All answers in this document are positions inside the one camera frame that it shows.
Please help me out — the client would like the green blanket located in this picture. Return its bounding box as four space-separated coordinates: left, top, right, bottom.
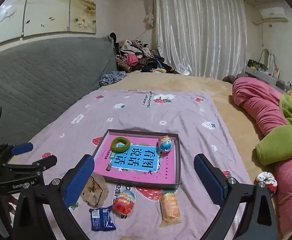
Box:
255 93 292 166

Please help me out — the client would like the cluttered side desk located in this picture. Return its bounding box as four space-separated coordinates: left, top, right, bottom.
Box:
245 49 292 93

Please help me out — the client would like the grey quilted headboard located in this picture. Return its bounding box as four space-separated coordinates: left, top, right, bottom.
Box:
0 36 116 145

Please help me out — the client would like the red toy egg packet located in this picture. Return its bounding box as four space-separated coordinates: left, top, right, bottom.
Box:
112 190 136 216

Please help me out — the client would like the red white scrunchie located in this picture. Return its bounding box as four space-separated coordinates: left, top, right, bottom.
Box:
254 171 278 197

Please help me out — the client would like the pink strawberry print blanket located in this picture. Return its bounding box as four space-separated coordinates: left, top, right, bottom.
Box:
8 89 253 240

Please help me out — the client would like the blue patterned cloth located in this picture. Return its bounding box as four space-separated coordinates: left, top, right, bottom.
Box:
99 71 126 87

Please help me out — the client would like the shallow brown box tray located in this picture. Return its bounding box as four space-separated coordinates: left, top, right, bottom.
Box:
92 128 182 190

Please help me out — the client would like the white curtain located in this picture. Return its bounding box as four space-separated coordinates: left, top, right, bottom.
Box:
154 0 247 80

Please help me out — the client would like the wall painting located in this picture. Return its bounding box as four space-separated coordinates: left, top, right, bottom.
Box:
0 0 96 43

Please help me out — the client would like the pile of clothes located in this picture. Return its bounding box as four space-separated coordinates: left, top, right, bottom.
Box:
109 33 177 74

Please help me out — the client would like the pink and blue book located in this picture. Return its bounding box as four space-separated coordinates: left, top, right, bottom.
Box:
93 134 178 184

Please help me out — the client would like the beige sheer scrunchie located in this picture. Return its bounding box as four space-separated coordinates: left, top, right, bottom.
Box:
81 172 109 209

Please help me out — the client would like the blue toy egg packet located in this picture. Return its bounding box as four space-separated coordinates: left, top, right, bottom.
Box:
158 135 173 153

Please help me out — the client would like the blue snack packet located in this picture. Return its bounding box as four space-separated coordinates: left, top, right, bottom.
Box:
89 206 116 232

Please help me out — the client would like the pink quilt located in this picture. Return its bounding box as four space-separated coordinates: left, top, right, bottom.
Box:
232 77 292 237

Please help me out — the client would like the right wrapped bread snack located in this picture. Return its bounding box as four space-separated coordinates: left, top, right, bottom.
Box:
160 192 181 227

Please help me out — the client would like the green hair scrunchie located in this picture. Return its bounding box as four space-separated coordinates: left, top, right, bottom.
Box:
111 137 131 153

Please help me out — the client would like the white air conditioner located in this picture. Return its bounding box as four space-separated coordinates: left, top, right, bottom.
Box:
253 7 289 26

